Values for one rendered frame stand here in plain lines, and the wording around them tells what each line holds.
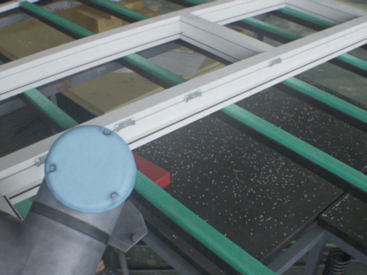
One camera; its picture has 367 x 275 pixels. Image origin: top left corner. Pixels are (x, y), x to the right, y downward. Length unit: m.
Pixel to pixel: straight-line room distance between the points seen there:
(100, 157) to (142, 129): 0.58
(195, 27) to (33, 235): 1.15
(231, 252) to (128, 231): 0.23
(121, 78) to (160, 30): 0.36
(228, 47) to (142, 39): 0.28
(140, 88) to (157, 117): 0.69
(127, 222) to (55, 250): 0.19
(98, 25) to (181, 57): 0.45
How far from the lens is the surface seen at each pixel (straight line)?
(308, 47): 1.40
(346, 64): 1.53
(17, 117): 2.28
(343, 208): 1.33
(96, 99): 1.68
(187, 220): 0.84
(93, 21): 2.21
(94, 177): 0.45
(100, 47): 1.40
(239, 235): 1.20
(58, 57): 1.34
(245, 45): 1.36
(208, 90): 1.12
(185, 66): 1.87
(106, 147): 0.46
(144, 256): 1.93
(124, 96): 1.67
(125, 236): 0.62
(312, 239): 1.26
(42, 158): 0.91
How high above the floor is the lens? 1.45
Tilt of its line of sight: 35 degrees down
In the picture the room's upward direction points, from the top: straight up
